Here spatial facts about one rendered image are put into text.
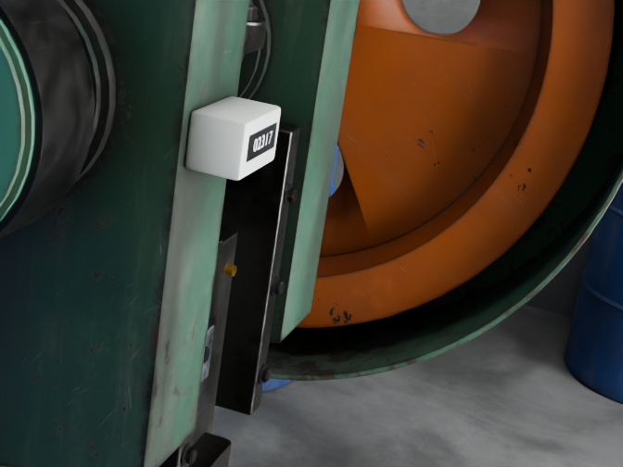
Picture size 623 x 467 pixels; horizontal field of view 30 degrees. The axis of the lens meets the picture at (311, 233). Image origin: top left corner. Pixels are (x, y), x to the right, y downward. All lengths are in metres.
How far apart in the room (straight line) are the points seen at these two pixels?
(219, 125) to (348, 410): 2.65
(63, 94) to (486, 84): 0.66
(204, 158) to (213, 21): 0.09
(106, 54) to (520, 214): 0.61
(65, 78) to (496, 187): 0.65
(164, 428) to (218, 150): 0.22
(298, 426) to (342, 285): 1.94
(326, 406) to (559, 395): 0.79
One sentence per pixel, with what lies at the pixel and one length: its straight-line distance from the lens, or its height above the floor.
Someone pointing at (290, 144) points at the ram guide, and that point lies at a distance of 1.03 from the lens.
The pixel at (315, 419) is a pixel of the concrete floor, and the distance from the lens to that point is 3.30.
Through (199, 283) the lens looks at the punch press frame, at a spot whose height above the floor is 1.19.
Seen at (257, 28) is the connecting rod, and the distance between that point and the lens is 0.94.
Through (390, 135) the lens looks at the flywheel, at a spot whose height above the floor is 1.22.
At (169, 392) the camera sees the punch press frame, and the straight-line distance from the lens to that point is 0.86.
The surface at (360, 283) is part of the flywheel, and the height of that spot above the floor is 1.05.
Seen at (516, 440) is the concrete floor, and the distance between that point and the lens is 3.41.
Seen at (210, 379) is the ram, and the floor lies 1.03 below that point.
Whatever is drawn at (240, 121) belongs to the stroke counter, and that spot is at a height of 1.33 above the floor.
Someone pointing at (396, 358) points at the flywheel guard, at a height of 0.98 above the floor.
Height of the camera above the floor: 1.51
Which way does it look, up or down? 18 degrees down
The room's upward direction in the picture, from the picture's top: 9 degrees clockwise
